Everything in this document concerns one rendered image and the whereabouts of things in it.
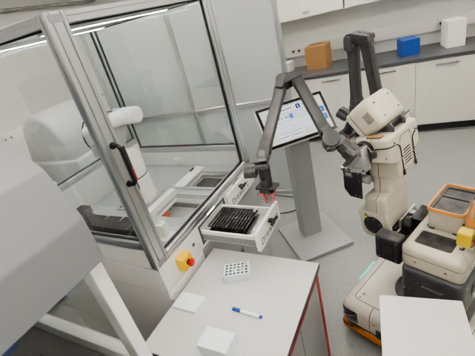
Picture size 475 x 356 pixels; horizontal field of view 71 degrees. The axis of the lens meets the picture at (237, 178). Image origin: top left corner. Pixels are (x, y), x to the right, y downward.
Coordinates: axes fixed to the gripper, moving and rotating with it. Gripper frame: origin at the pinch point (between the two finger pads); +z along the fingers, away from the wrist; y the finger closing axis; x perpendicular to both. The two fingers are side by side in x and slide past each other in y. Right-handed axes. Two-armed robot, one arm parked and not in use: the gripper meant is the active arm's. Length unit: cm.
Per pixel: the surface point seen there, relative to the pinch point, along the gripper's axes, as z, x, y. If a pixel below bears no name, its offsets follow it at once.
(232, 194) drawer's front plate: 10.6, -18.7, 33.5
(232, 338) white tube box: 20, 62, -6
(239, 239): 13.5, 15.5, 12.3
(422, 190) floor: 96, -176, -68
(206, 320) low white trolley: 25, 55, 12
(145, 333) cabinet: 65, 49, 68
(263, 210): 12.4, -8.8, 9.4
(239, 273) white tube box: 21.0, 30.4, 6.7
